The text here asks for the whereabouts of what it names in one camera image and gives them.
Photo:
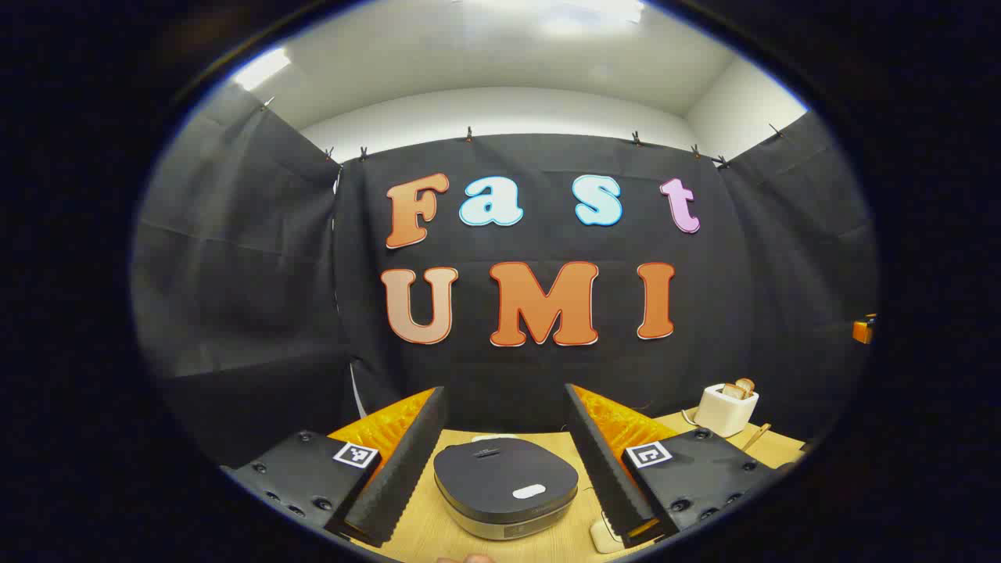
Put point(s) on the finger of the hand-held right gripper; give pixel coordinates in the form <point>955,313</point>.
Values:
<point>862,330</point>

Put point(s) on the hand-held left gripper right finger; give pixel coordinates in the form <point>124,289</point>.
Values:
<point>606,477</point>

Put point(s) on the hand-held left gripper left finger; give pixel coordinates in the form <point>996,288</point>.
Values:
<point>407,477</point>

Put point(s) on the dark grey rice cooker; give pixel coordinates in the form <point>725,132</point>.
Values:
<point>500,477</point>

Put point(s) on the wooden spoon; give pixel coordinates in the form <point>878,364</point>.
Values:
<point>757,437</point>

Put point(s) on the white divided grain dish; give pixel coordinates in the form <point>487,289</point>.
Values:
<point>493,437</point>

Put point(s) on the toast bread slice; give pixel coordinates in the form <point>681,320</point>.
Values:
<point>732,391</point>
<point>746,385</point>

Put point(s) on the white toaster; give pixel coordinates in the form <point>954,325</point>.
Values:
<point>723,413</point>

